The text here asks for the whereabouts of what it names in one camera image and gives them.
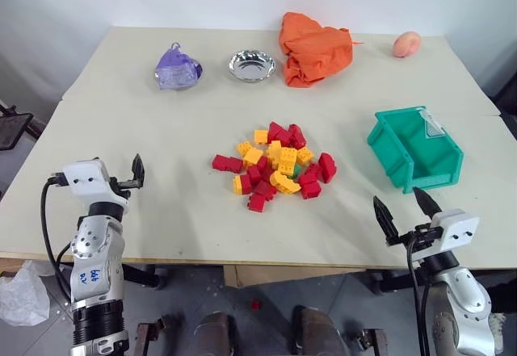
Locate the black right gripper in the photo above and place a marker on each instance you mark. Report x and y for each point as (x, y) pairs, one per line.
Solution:
(424, 233)

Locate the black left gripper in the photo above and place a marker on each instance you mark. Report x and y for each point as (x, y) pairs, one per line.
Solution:
(125, 185)

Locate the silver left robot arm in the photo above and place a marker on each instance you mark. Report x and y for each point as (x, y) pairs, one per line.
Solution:
(99, 263)

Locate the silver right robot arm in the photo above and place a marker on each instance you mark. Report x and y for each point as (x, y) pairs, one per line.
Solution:
(460, 311)

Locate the green plastic storage bin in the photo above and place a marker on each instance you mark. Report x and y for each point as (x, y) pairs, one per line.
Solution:
(398, 162)

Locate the clear label on bin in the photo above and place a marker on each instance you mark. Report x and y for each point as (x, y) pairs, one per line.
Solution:
(433, 124)

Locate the black chair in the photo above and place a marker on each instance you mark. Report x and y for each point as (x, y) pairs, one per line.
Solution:
(14, 128)

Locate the purple plastic bag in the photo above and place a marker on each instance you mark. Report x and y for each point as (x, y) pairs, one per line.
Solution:
(177, 69)

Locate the green plastic toy brick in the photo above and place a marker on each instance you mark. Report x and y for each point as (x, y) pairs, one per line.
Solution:
(296, 171)

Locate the yellow curved plastic brick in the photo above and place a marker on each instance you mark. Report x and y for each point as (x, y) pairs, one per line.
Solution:
(284, 183)

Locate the dark rounded shape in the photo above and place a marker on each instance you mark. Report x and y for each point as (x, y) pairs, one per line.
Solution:
(216, 333)
(319, 332)

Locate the white plastic bag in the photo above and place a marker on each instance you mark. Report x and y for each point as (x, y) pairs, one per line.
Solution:
(22, 295)

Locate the shiny steel bowl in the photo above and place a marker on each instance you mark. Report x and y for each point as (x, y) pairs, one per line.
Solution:
(251, 66)

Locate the pink peach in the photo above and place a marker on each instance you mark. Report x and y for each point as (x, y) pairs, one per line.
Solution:
(407, 45)

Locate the small red brick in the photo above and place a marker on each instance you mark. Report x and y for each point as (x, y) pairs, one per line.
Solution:
(255, 304)

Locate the crumpled orange cloth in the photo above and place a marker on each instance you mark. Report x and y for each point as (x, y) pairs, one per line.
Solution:
(315, 53)

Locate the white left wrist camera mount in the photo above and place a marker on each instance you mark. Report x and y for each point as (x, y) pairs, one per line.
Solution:
(87, 178)

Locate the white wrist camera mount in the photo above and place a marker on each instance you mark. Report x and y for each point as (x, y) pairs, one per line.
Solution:
(458, 231)
(87, 178)

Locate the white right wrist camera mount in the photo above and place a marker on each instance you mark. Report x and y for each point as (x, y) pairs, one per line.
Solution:
(458, 231)

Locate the black table frame bar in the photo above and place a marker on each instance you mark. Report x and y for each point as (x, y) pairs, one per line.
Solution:
(145, 277)
(393, 281)

